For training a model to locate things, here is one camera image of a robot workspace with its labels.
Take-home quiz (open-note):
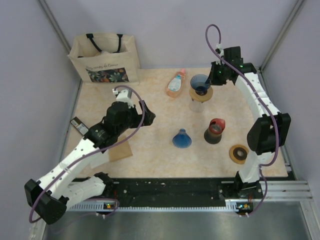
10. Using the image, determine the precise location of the pink detergent bottle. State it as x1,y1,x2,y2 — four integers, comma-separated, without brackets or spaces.
166,68,186,98

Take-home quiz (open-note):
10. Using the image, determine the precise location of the beige canvas tote bag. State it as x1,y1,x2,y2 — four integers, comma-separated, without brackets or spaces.
68,33,140,84

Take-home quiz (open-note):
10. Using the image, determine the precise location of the clear glass carafe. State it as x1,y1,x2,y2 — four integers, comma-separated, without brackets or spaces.
189,99,204,113

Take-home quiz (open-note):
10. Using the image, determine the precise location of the dark carafe with red lid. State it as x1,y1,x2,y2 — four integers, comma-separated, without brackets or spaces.
204,118,226,145

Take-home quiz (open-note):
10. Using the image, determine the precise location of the blue glass dripper cone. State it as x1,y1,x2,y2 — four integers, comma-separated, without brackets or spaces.
172,128,192,149
190,74,211,96

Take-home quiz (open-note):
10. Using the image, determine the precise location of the brown paper coffee filter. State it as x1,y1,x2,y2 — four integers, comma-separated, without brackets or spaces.
108,141,133,162

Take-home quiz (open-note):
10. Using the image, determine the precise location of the white paper sheet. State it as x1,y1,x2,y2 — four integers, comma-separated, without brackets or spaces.
90,151,110,169

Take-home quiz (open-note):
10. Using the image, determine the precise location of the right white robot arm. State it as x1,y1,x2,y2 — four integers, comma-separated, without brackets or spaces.
206,45,291,199

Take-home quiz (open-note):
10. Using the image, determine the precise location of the loose wooden dripper ring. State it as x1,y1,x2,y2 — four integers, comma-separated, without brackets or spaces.
229,144,250,165

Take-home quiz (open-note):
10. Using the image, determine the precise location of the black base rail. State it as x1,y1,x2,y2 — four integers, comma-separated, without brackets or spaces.
93,177,263,208

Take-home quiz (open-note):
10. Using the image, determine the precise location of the small black barcode box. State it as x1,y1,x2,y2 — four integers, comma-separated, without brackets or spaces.
70,116,89,136

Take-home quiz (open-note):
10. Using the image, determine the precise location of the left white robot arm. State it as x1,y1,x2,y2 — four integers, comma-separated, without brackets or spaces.
24,100,156,225

